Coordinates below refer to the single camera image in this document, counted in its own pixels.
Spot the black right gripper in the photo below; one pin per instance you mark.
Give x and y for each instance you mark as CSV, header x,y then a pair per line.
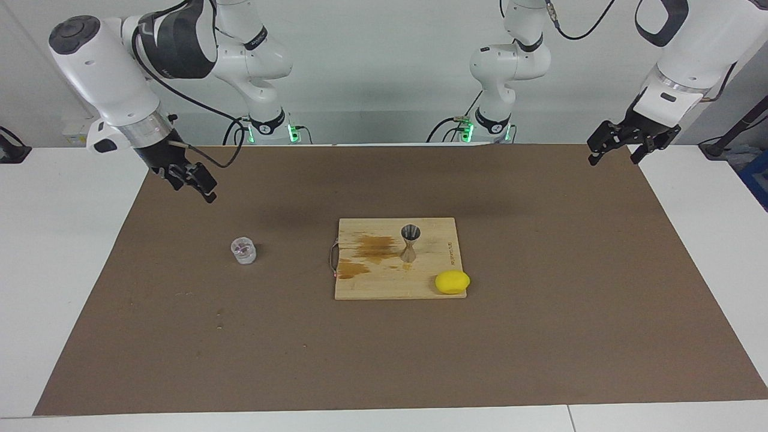
x,y
161,156

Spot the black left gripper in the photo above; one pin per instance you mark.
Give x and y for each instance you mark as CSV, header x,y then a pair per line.
x,y
648,123

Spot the small clear glass cup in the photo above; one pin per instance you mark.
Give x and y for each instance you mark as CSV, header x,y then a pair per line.
x,y
244,252

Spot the steel double jigger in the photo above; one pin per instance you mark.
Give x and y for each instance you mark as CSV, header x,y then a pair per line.
x,y
409,252

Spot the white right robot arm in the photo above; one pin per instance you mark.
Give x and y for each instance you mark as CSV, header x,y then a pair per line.
x,y
102,66

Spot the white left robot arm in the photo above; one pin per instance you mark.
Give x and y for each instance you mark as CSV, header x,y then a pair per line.
x,y
696,48

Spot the black stand pole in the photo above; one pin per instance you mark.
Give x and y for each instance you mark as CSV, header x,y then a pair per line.
x,y
717,147

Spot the white power strip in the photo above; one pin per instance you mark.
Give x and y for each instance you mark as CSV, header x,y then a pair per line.
x,y
75,135

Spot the blue box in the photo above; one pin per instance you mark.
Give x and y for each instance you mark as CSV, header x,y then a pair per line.
x,y
757,174

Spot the black table clamp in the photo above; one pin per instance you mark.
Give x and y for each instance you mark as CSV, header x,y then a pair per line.
x,y
12,153

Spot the wooden cutting board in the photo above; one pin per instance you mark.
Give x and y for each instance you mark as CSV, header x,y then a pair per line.
x,y
384,282

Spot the yellow lemon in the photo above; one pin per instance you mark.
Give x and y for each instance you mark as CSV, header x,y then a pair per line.
x,y
452,282

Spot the brown table mat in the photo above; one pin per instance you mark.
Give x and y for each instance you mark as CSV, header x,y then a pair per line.
x,y
384,360

